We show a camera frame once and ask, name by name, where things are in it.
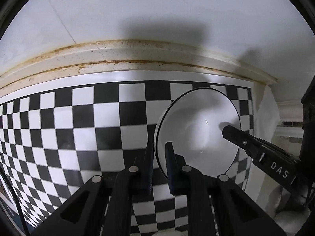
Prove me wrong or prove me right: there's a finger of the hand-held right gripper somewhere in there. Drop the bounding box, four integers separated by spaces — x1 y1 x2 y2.
222 124 266 162

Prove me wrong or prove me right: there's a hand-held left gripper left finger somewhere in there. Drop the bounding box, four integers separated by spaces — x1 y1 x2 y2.
30 141 154 236

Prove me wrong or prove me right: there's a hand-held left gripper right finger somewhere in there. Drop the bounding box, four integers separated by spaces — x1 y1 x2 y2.
165 141 293 236

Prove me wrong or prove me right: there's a white bowl with black rim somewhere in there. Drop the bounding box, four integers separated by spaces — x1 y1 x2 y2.
154 88 242 180

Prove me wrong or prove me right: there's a black and white checkered mat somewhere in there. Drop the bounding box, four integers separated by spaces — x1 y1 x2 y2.
0 70 255 236

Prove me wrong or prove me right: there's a thin black cable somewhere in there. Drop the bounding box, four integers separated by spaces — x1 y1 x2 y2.
0 170 30 236

